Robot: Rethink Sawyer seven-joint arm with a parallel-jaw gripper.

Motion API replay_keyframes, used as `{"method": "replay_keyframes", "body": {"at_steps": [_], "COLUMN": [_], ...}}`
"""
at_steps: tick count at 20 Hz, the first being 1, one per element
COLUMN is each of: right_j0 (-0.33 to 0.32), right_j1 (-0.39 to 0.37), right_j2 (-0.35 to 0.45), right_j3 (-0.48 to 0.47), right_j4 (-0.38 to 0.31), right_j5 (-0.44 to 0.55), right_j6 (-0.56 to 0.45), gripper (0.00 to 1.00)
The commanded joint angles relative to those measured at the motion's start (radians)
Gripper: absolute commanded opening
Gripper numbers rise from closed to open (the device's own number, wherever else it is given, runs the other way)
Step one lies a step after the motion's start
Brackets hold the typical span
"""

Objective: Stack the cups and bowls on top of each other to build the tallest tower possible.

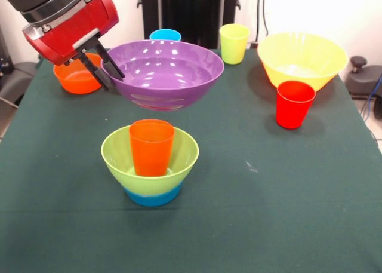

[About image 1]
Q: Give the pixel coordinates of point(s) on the dark grey chair base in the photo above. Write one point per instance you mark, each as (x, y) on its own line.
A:
(18, 79)

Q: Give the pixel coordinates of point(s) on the blue cup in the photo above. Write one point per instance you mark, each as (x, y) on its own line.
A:
(165, 34)

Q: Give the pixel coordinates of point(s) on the red cup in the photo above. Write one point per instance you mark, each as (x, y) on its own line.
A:
(294, 105)

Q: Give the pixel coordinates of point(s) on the black chair base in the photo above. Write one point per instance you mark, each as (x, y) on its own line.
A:
(361, 79)

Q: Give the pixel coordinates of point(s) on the dark green tablecloth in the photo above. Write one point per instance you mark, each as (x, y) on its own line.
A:
(191, 234)

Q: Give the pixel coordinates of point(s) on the orange bowl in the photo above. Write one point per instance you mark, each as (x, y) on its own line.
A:
(74, 82)

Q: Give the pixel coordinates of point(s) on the blue bowl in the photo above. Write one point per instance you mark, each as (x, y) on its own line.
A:
(152, 199)

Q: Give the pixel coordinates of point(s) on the large yellow bowl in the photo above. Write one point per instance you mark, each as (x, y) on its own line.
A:
(301, 58)

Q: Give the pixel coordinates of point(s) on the green bowl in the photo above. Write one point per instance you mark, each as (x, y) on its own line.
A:
(185, 159)

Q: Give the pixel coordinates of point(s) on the purple bowl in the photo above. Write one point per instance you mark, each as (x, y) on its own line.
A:
(173, 76)

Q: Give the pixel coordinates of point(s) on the orange cup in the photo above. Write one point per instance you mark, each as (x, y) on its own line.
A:
(152, 147)

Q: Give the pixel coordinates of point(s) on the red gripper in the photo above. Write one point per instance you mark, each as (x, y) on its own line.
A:
(74, 28)

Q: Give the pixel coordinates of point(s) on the lime green cup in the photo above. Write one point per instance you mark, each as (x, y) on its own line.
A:
(234, 46)

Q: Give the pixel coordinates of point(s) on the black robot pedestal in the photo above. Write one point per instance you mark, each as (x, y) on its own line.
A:
(194, 10)

